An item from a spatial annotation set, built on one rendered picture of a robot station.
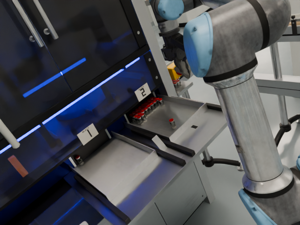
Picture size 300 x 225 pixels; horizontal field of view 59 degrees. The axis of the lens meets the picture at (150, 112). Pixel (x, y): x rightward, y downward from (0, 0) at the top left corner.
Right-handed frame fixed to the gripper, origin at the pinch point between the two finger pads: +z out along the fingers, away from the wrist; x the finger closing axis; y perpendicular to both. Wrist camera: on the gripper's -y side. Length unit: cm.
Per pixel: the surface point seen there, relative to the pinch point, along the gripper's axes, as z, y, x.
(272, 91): 64, 16, -84
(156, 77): 5.4, 27.4, -3.8
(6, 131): -16, 20, 66
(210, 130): 21.5, -9.1, 6.3
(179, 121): 21.3, 8.8, 6.4
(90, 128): 6.1, 27.5, 38.8
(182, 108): 21.2, 14.4, -2.3
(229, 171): 109, 33, -39
